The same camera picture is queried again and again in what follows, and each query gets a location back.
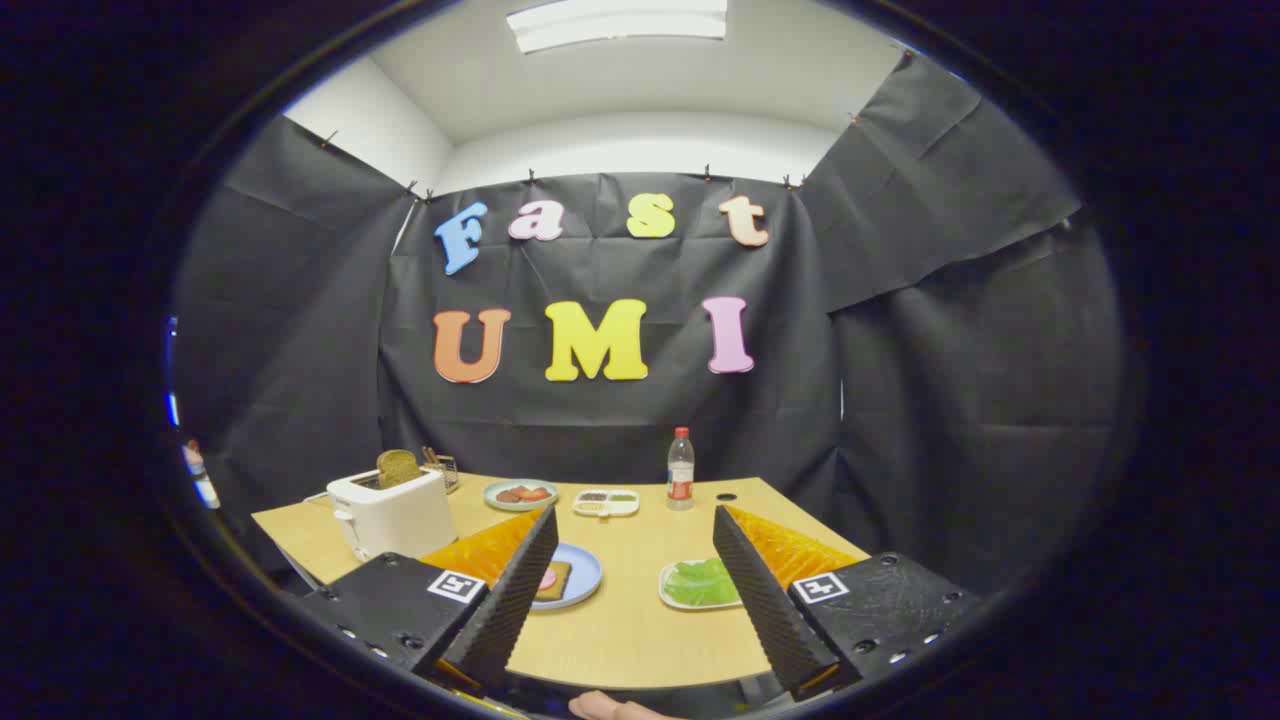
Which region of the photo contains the blue plate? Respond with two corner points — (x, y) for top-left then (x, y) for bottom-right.
(530, 542), (604, 611)

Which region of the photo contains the white divided condiment tray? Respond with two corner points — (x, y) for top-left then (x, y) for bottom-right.
(572, 489), (641, 519)

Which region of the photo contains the black backdrop cloth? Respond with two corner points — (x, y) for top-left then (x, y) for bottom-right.
(172, 50), (1126, 601)

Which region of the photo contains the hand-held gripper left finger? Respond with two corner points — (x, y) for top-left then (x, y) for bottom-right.
(298, 505), (561, 696)

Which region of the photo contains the clear water bottle red label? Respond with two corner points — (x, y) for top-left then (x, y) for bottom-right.
(667, 427), (696, 512)

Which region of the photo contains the white toaster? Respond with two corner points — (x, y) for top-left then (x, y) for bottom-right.
(326, 465), (459, 563)

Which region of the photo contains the white plate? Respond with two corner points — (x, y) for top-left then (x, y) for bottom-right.
(658, 558), (746, 612)

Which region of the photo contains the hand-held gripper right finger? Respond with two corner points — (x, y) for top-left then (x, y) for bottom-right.
(712, 505), (981, 701)

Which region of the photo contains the ceiling light panel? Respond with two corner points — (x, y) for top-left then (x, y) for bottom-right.
(505, 0), (729, 55)

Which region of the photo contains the pale green plate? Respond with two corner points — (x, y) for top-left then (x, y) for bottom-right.
(483, 479), (560, 513)

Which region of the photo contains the green lettuce leaf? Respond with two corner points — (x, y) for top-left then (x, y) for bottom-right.
(663, 558), (742, 607)

